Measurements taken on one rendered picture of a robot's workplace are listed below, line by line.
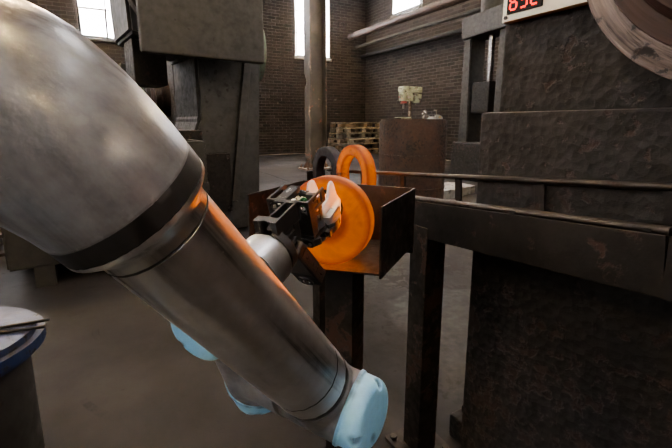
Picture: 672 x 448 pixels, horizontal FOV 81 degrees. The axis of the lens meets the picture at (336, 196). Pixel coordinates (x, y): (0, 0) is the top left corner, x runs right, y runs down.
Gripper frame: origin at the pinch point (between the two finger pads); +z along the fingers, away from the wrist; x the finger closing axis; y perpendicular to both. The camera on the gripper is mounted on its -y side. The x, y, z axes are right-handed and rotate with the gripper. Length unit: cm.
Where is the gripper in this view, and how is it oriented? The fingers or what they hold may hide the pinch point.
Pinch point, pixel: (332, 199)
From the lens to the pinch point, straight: 71.0
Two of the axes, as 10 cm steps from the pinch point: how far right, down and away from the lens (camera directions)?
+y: -1.3, -8.8, -4.5
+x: -9.0, -0.8, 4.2
